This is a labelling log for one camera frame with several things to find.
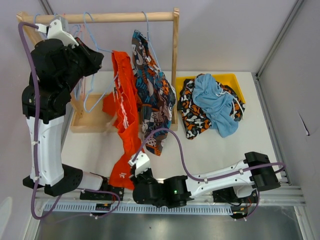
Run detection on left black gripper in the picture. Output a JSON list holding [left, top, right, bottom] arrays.
[[59, 36, 103, 92]]

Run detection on pink wire hanger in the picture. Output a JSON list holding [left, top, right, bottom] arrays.
[[78, 23, 87, 100]]

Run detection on blue wire hanger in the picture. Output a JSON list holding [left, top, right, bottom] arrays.
[[73, 24, 85, 100], [33, 14, 55, 25], [141, 11, 162, 72], [82, 11, 118, 113]]

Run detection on bright orange shorts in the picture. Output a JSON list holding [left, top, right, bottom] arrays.
[[102, 51, 142, 190]]

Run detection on orange black camouflage shorts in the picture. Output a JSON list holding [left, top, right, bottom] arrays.
[[177, 77, 246, 140]]

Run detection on light blue shorts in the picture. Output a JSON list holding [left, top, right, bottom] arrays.
[[192, 73, 239, 138]]

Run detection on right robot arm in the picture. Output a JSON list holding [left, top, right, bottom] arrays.
[[128, 151, 281, 209]]

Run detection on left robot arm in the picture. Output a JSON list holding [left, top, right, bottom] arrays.
[[21, 37, 112, 200]]

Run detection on blue orange patterned shorts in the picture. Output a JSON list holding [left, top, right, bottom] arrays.
[[131, 29, 177, 157]]

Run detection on wooden clothes rack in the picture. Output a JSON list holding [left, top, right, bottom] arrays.
[[16, 8, 180, 133]]

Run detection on yellow plastic tray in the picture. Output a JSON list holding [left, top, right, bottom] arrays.
[[175, 73, 246, 103]]

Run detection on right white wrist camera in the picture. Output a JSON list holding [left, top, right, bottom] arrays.
[[128, 151, 151, 178]]

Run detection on aluminium mounting rail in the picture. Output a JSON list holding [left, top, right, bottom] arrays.
[[35, 184, 306, 218]]

